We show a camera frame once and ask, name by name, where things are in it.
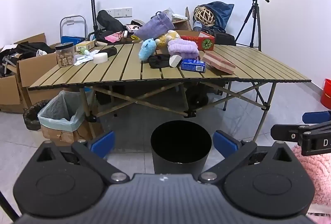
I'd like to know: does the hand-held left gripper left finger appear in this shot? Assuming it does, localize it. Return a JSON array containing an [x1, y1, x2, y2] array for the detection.
[[31, 131, 130, 184]]

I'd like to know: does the pink striped sponge block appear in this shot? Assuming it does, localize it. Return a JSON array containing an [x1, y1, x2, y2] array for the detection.
[[202, 51, 236, 75]]

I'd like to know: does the black cloth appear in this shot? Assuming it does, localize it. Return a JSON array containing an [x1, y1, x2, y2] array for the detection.
[[148, 54, 172, 69], [99, 47, 118, 58]]

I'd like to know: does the purple knit pouch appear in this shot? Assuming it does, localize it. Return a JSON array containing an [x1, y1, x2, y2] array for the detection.
[[134, 12, 176, 41]]

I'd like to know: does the black plastic bag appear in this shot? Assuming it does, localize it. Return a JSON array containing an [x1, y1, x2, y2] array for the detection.
[[23, 100, 51, 131]]

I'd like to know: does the yellow plush toy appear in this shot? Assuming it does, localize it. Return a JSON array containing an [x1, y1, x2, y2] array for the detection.
[[155, 30, 181, 48]]

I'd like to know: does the brown cardboard box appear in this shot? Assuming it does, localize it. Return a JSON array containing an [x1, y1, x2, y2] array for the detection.
[[0, 74, 25, 114], [14, 33, 62, 108]]

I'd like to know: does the blue printed packet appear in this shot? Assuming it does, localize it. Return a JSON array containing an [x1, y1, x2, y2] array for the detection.
[[180, 58, 206, 73]]

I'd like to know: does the black fabric bag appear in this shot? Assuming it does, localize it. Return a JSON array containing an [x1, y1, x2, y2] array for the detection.
[[96, 10, 126, 32]]

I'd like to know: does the white wall socket panel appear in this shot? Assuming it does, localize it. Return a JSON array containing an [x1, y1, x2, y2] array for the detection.
[[107, 7, 133, 18]]

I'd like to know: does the red bucket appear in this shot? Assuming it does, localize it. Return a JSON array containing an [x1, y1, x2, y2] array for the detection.
[[321, 78, 331, 110]]

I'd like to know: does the black clothes pile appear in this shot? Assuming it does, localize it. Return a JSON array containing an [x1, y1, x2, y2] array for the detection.
[[16, 42, 56, 55]]

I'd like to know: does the rattan ball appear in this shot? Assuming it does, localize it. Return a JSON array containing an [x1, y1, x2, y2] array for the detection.
[[194, 6, 216, 26]]

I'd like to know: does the pink packet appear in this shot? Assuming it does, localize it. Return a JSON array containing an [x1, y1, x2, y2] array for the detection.
[[104, 33, 122, 43]]

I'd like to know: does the black tripod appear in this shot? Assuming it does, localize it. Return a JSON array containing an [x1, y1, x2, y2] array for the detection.
[[235, 0, 262, 52]]

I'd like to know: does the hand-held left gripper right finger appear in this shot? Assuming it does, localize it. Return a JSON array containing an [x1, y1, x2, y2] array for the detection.
[[198, 130, 298, 184]]

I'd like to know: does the black round bin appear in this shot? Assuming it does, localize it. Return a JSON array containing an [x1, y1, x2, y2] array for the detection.
[[150, 121, 212, 175]]

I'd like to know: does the black luggage bag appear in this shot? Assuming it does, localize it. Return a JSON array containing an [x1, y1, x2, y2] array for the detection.
[[204, 29, 236, 46]]

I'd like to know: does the pale green plastic bag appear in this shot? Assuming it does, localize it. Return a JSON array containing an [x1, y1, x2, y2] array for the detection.
[[38, 91, 94, 132]]

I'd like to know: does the dark blue cloth bag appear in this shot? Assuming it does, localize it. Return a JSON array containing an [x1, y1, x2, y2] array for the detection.
[[200, 1, 235, 33]]

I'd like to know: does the blue box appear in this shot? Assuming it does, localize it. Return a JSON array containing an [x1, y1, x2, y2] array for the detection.
[[61, 36, 86, 45]]

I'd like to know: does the small yellow box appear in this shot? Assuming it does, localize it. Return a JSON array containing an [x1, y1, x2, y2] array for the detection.
[[76, 41, 95, 52]]

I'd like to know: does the white wedge sponge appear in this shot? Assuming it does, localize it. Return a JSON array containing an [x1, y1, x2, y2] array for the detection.
[[169, 54, 183, 68]]

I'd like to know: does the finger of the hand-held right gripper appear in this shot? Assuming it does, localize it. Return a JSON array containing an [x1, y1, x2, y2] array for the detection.
[[299, 110, 331, 133], [271, 124, 307, 142]]

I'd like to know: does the pink fluffy rug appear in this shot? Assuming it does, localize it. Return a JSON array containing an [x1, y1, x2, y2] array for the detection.
[[291, 145, 331, 205]]

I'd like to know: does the tan folding slat table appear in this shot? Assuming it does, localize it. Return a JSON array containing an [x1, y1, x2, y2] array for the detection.
[[28, 43, 312, 118]]

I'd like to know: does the red cardboard box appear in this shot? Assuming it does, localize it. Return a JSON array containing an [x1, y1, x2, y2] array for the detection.
[[178, 30, 216, 51]]

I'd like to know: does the lilac fluffy cloth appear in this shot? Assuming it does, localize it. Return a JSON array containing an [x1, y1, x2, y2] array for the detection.
[[168, 39, 200, 58]]

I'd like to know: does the white paper sheet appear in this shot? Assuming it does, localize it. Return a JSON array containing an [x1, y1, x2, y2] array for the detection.
[[74, 49, 100, 66]]

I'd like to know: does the open cardboard box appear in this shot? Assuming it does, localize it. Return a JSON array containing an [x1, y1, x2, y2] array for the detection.
[[171, 7, 194, 31]]

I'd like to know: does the clear jar with black lid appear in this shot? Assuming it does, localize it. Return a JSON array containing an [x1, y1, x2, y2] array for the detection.
[[55, 42, 76, 68]]

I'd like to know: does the blue plush toy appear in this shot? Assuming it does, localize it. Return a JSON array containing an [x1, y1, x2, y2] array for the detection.
[[139, 38, 157, 61]]

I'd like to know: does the white round sponge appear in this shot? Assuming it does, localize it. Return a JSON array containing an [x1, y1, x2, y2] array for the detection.
[[93, 53, 109, 64]]

